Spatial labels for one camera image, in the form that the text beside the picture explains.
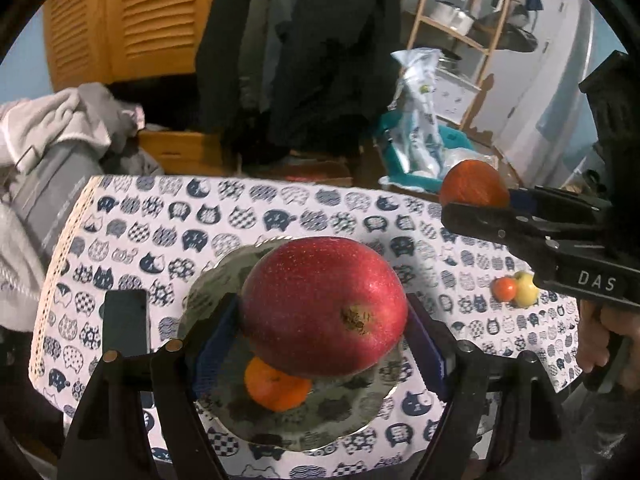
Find grey cloth pile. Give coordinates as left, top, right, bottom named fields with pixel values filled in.
left=0, top=82, right=163, bottom=331

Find small tangerine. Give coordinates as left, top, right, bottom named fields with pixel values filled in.
left=243, top=356, right=313, bottom=412
left=491, top=276, right=518, bottom=302

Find metal pot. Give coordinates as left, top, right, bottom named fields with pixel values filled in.
left=431, top=0, right=477, bottom=34

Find person's right hand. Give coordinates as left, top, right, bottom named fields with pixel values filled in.
left=576, top=302, right=612, bottom=375

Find clear plastic bag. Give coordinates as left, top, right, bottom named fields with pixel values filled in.
left=442, top=147, right=501, bottom=171

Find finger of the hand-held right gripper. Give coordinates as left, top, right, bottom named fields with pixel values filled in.
left=441, top=202, right=561, bottom=273
left=507, top=186, right=611, bottom=233

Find dark hanging coats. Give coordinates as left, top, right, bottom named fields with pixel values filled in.
left=195, top=0, right=402, bottom=157

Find cat-print tablecloth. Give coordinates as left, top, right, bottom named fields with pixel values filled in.
left=29, top=175, right=596, bottom=478

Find large orange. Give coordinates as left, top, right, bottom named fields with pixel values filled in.
left=439, top=159, right=511, bottom=208

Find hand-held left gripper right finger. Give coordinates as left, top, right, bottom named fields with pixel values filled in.
left=406, top=292, right=586, bottom=480

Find red apple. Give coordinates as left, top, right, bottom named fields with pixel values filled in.
left=237, top=236, right=409, bottom=377

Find black phone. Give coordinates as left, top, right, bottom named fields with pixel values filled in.
left=101, top=289, right=149, bottom=361

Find clear glass plate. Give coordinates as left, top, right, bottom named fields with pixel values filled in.
left=177, top=240, right=416, bottom=453

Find wooden shelf rack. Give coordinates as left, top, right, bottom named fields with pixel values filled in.
left=400, top=0, right=517, bottom=132

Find white appliance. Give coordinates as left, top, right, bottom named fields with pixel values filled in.
left=480, top=0, right=601, bottom=192

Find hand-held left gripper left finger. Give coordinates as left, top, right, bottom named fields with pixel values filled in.
left=57, top=292, right=241, bottom=480

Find grey fabric bag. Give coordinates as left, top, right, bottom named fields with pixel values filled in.
left=10, top=135, right=107, bottom=266

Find small yellow fruit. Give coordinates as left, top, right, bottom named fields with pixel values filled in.
left=512, top=270, right=541, bottom=308

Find wooden bench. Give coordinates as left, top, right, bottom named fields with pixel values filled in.
left=137, top=130, right=227, bottom=177

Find teal plastic basket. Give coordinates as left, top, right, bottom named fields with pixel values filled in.
left=375, top=112, right=477, bottom=193

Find louvered wooden door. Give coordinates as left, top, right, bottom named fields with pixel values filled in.
left=42, top=0, right=231, bottom=92

